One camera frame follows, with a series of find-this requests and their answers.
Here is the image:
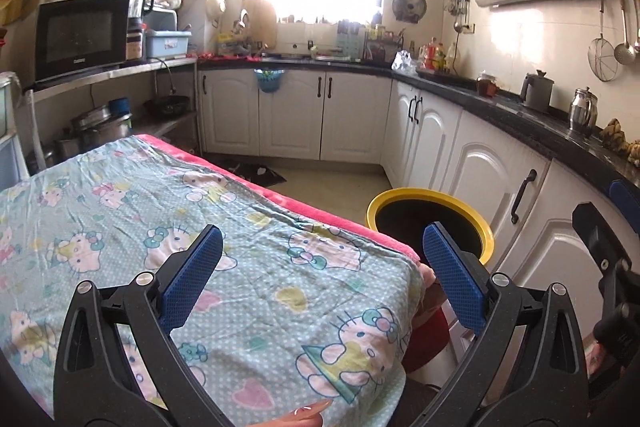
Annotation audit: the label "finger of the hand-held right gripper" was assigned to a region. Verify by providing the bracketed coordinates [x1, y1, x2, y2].
[572, 203, 631, 280]
[609, 181, 640, 228]

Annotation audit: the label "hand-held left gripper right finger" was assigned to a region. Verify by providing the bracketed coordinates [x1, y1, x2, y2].
[422, 222, 588, 427]

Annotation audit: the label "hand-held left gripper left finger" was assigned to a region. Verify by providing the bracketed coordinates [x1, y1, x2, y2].
[52, 226, 224, 427]

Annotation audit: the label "yellow rim trash bin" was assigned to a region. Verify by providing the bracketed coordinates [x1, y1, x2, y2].
[366, 188, 496, 313]

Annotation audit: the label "person's right hand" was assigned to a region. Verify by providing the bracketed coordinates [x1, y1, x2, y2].
[587, 341, 608, 378]

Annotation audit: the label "person's left hand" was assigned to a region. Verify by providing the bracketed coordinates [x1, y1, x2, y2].
[260, 398, 335, 427]

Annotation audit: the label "teal cat print blanket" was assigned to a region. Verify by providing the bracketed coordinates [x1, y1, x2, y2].
[0, 137, 426, 413]

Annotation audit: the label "red stool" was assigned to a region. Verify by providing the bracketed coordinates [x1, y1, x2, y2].
[402, 307, 451, 373]

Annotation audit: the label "ginger roots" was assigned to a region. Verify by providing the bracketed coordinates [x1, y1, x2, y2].
[600, 118, 640, 165]

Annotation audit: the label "shiny steel jug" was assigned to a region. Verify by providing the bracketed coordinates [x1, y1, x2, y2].
[569, 87, 599, 136]

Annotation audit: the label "pink fleece blanket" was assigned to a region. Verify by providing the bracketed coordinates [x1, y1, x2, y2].
[135, 133, 451, 323]

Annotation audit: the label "black floor mat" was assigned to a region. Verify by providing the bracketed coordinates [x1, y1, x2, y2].
[217, 161, 287, 188]

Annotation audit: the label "grey metal kettle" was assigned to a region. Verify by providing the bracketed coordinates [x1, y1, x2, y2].
[520, 69, 556, 112]

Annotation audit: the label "steel ladle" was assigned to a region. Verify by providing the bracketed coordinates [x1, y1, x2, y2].
[614, 0, 638, 65]

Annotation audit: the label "black wok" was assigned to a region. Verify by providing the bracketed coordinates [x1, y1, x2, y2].
[145, 95, 191, 116]

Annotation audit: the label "steel cooking pot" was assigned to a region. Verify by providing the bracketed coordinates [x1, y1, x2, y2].
[70, 104, 133, 148]

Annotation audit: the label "glass jar dark contents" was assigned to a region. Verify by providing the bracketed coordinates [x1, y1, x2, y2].
[476, 72, 499, 98]

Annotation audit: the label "blue hanging bin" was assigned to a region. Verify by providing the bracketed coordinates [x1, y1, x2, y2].
[255, 68, 286, 94]

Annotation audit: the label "clear bag on counter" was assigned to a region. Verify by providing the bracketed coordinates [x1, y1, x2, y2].
[391, 51, 418, 75]

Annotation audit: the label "group of condiment bottles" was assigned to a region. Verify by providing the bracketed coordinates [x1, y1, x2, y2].
[417, 38, 458, 72]

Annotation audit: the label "metal shelf rack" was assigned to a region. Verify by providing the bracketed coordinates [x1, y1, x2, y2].
[22, 57, 201, 172]

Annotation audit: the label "plastic drawer unit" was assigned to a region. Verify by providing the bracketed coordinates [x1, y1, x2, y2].
[0, 72, 28, 188]

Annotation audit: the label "blue dish drainer box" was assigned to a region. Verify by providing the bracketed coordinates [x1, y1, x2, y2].
[145, 9, 192, 60]

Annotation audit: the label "hanging utensil rack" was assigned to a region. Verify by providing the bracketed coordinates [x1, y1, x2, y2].
[445, 0, 473, 32]

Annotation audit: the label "teal drawer organiser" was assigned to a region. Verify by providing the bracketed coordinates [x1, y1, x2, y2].
[336, 21, 365, 58]

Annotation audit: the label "light wooden cutting board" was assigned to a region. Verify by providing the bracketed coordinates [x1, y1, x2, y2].
[241, 0, 278, 50]

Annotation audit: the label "black microwave oven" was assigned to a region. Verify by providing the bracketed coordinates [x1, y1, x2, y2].
[34, 0, 131, 82]

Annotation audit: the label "wire skimmer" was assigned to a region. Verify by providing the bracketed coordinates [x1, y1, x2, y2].
[587, 0, 625, 82]

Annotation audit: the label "black power cable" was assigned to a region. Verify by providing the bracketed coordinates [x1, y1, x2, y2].
[159, 58, 177, 94]

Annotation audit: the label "wire rack with jars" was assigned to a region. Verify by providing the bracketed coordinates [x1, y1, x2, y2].
[364, 24, 406, 62]

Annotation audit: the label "white round wall hanger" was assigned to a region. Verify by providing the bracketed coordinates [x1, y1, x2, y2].
[206, 0, 227, 28]

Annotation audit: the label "round grey wall fan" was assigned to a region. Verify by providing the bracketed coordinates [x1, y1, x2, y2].
[391, 0, 427, 25]

